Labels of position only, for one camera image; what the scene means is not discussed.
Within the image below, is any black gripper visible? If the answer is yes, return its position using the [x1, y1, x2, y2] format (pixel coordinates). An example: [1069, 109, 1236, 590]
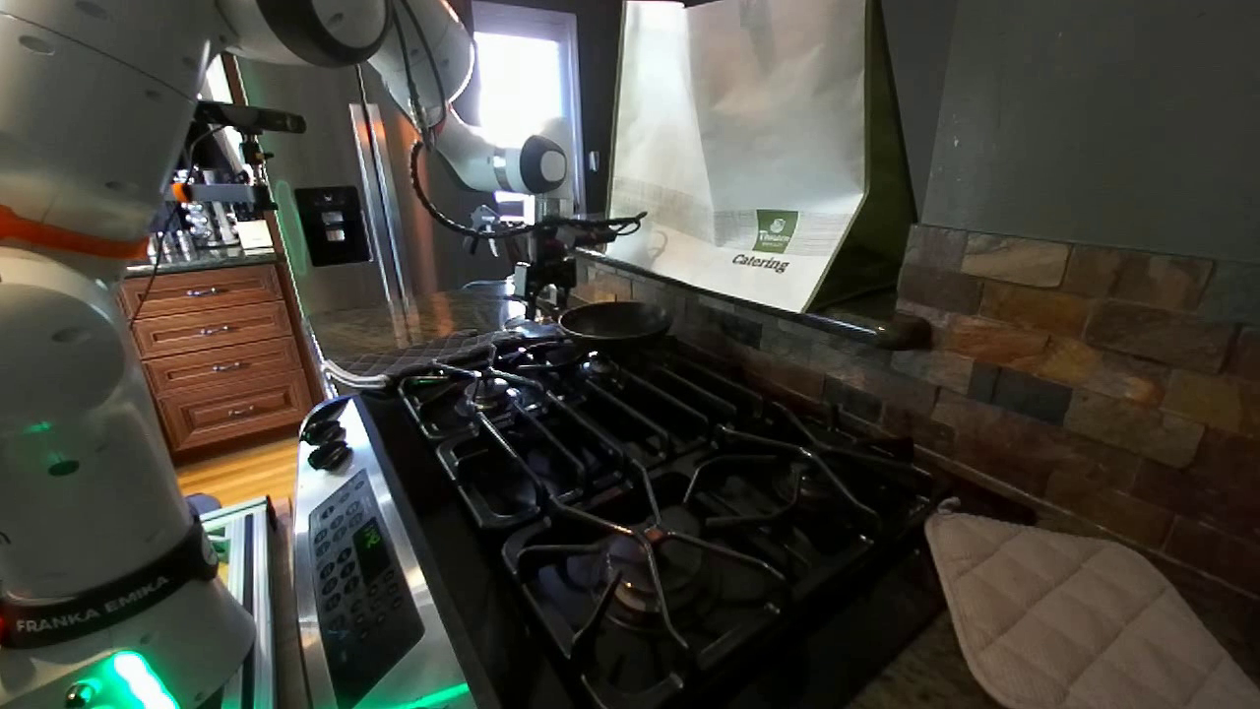
[519, 235, 582, 326]

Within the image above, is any black frying pan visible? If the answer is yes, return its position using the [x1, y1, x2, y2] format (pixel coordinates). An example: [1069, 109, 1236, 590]
[554, 300, 672, 353]

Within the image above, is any stainless steel refrigerator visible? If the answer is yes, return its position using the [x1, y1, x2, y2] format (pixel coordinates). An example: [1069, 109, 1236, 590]
[214, 51, 526, 310]

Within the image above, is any black gas stove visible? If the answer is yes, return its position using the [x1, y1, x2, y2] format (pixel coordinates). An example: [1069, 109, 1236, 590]
[286, 326, 954, 709]

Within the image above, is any bright window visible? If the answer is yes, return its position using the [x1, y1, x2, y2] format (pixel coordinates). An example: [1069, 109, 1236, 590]
[468, 5, 592, 212]

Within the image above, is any white green catering bag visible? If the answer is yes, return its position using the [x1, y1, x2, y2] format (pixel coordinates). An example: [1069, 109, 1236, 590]
[602, 0, 921, 321]

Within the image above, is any black stove knob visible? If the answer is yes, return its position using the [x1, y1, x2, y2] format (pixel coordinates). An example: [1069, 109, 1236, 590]
[294, 395, 355, 444]
[304, 439, 359, 476]

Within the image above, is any wooden drawer cabinet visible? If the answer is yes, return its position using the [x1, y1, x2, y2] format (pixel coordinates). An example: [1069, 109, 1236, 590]
[119, 255, 325, 460]

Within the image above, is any white quilted pot holder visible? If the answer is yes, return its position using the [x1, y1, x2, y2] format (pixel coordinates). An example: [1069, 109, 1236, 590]
[921, 503, 1260, 709]

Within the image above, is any black stereo camera bar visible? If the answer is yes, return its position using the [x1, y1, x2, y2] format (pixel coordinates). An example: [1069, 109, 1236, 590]
[191, 99, 312, 139]

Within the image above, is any black camera stand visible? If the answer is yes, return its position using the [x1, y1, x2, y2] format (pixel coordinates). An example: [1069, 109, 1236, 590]
[155, 132, 283, 255]

